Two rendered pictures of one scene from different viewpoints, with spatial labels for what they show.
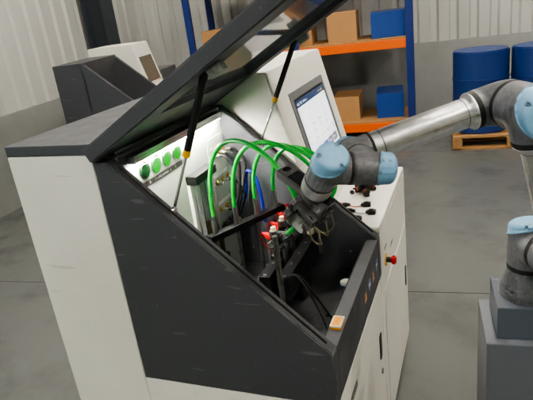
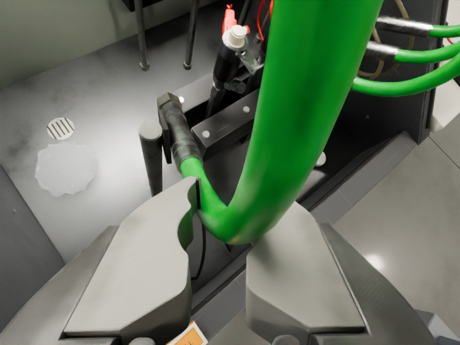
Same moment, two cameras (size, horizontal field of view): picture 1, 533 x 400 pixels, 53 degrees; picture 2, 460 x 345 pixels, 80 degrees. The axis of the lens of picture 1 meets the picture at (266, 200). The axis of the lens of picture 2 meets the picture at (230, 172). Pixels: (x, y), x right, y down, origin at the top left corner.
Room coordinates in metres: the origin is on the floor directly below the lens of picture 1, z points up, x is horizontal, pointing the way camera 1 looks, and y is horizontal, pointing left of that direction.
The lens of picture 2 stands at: (1.29, -0.06, 1.35)
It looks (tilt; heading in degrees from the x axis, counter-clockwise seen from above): 69 degrees down; 352
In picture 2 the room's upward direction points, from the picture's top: 39 degrees clockwise
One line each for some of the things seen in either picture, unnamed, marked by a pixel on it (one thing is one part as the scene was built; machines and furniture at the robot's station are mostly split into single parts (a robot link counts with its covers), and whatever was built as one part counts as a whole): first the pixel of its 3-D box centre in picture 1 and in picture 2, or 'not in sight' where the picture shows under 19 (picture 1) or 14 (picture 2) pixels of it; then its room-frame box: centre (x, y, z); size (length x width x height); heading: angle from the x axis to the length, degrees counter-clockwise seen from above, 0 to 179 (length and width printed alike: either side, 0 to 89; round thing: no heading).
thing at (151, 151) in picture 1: (180, 134); not in sight; (1.61, 0.23, 1.43); 0.54 x 0.03 x 0.02; 157
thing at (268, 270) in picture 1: (292, 272); (256, 96); (1.62, -0.06, 0.91); 0.34 x 0.10 x 0.15; 157
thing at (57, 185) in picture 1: (208, 271); not in sight; (2.01, 0.28, 0.75); 1.40 x 0.28 x 1.50; 157
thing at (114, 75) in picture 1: (135, 121); not in sight; (5.72, 1.29, 0.78); 1.30 x 0.85 x 1.55; 170
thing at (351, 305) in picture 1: (354, 305); (280, 238); (1.41, -0.23, 0.87); 0.62 x 0.04 x 0.16; 157
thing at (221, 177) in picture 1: (224, 178); not in sight; (1.83, 0.14, 1.20); 0.13 x 0.03 x 0.31; 157
